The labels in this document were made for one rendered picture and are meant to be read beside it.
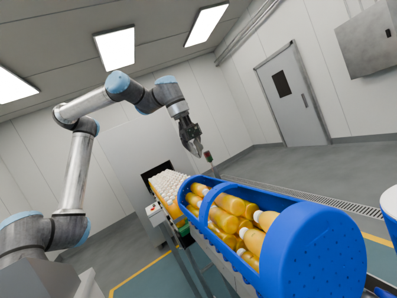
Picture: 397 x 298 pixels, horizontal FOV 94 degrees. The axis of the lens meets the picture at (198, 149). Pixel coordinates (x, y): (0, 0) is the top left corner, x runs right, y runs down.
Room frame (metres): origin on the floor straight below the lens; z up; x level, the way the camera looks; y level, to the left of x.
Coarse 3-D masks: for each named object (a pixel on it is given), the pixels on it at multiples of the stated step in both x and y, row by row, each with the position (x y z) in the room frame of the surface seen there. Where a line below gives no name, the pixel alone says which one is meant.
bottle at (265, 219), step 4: (260, 212) 0.56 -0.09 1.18; (264, 212) 0.54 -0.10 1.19; (268, 212) 0.52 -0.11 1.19; (272, 212) 0.52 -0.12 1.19; (276, 212) 0.51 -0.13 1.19; (260, 216) 0.54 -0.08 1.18; (264, 216) 0.52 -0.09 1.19; (268, 216) 0.51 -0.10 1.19; (272, 216) 0.50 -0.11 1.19; (276, 216) 0.49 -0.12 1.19; (260, 220) 0.53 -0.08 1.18; (264, 220) 0.51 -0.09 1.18; (268, 220) 0.50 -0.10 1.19; (272, 220) 0.49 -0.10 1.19; (260, 224) 0.53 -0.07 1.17; (264, 224) 0.51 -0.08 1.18; (268, 224) 0.49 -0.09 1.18; (264, 228) 0.51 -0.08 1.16; (268, 228) 0.49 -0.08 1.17
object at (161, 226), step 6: (162, 222) 1.35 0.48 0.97; (162, 228) 1.34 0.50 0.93; (168, 234) 1.35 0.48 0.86; (168, 240) 1.34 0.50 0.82; (174, 246) 1.35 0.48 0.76; (174, 252) 1.34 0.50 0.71; (180, 258) 1.35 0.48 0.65; (180, 264) 1.34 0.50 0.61; (186, 270) 1.35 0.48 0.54; (186, 276) 1.34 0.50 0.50; (192, 282) 1.35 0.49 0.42; (192, 288) 1.34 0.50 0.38; (198, 294) 1.35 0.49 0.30
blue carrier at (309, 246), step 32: (224, 192) 1.11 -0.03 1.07; (256, 192) 0.75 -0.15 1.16; (288, 224) 0.39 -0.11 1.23; (320, 224) 0.39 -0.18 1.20; (352, 224) 0.41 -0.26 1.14; (224, 256) 0.59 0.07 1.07; (288, 256) 0.35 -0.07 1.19; (320, 256) 0.37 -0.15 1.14; (352, 256) 0.40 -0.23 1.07; (256, 288) 0.42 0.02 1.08; (288, 288) 0.34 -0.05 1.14; (320, 288) 0.36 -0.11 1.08; (352, 288) 0.39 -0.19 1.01
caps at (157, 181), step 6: (162, 174) 2.62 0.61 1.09; (168, 174) 2.34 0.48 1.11; (174, 174) 2.17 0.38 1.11; (180, 174) 2.02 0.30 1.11; (186, 174) 1.90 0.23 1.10; (150, 180) 2.53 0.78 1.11; (156, 180) 2.34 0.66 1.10; (162, 180) 2.15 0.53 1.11; (168, 180) 2.07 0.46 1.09; (174, 180) 1.90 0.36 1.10; (180, 180) 1.76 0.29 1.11; (156, 186) 2.02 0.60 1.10; (162, 186) 1.86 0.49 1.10; (174, 186) 1.65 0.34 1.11; (162, 192) 1.67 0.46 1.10
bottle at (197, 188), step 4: (192, 184) 1.16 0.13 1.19; (196, 184) 1.11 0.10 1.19; (200, 184) 1.07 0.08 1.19; (192, 188) 1.13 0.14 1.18; (196, 188) 1.07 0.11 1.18; (200, 188) 1.03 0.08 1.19; (204, 188) 1.03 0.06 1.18; (196, 192) 1.06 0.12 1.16; (200, 192) 1.02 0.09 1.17; (200, 196) 1.05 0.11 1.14
